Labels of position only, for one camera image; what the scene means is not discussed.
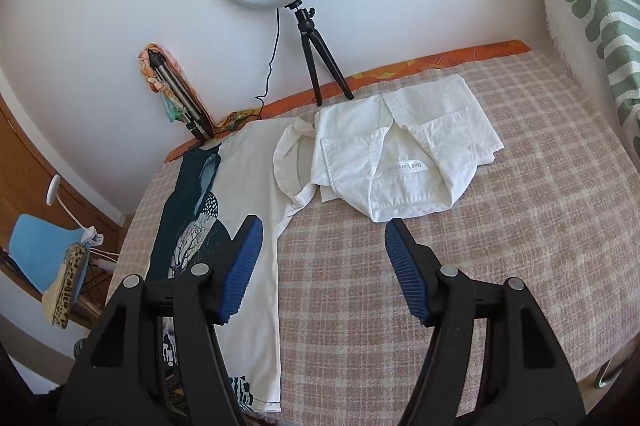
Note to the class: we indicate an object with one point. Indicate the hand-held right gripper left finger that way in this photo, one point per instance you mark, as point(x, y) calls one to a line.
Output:
point(245, 266)

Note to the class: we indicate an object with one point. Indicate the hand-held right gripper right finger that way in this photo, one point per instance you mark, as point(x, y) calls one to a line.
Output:
point(402, 266)

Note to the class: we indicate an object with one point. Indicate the cream T-shirt with dark print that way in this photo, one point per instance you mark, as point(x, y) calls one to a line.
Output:
point(250, 171)

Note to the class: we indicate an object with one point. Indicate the pink plaid blanket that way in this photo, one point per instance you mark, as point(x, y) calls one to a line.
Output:
point(450, 246)

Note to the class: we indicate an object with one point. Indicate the white collared shirt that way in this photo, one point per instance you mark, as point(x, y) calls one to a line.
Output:
point(425, 131)

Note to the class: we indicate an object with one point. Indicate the leopard print cloth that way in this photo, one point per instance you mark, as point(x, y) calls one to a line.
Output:
point(65, 291)

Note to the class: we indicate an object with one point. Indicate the orange bedsheet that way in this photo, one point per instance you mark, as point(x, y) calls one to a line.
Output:
point(400, 68)

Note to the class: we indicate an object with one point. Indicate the grey folded tripod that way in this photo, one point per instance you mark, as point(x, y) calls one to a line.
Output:
point(172, 81)

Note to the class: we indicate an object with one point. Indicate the blue chair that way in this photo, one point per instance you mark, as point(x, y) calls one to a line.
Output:
point(40, 251)

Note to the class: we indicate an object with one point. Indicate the white desk lamp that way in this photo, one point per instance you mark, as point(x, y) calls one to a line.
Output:
point(52, 190)

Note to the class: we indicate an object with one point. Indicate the colourful scarf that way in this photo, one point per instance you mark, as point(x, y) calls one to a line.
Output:
point(150, 66)

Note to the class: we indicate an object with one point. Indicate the metal bar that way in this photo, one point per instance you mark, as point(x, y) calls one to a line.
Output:
point(605, 373)

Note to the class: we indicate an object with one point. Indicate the black mini tripod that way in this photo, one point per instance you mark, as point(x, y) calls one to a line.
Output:
point(312, 46)

